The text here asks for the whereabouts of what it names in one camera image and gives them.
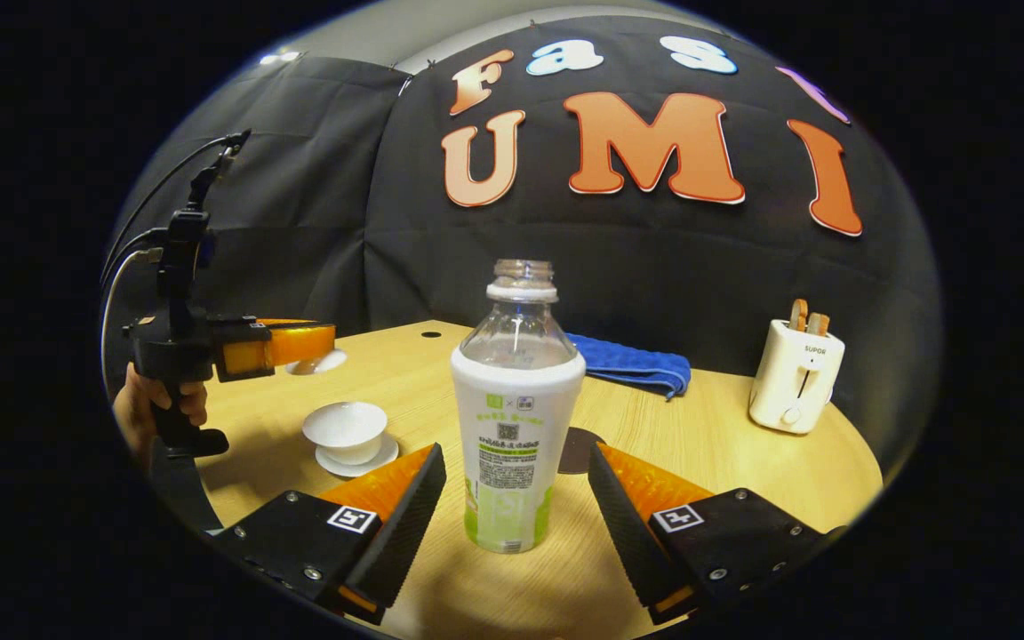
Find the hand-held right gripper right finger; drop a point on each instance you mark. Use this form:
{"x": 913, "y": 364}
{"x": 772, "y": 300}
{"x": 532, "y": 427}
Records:
{"x": 628, "y": 524}

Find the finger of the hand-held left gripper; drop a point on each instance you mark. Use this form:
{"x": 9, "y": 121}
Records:
{"x": 285, "y": 345}

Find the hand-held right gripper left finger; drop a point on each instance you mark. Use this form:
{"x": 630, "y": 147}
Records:
{"x": 405, "y": 524}

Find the dark round coaster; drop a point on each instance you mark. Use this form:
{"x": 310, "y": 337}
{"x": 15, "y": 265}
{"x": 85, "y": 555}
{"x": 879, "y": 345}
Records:
{"x": 581, "y": 449}

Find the white teacup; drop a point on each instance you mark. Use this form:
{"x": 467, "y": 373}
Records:
{"x": 348, "y": 427}

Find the clear water bottle green label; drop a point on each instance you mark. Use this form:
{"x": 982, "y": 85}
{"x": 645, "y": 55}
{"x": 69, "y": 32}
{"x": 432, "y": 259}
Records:
{"x": 516, "y": 418}

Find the blue towel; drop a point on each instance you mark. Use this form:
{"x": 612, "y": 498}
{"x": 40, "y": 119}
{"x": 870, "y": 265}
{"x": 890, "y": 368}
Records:
{"x": 628, "y": 363}

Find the white toaster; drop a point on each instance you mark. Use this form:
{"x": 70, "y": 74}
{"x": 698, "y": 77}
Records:
{"x": 792, "y": 382}

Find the black backdrop cloth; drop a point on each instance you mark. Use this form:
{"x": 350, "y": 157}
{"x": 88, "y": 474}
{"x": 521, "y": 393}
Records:
{"x": 672, "y": 267}

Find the toast slice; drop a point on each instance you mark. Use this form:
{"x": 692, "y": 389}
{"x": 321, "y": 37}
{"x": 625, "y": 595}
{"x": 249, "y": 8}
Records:
{"x": 820, "y": 324}
{"x": 798, "y": 314}

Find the ceiling light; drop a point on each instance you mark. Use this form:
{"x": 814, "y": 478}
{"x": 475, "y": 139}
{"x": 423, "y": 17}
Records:
{"x": 279, "y": 58}

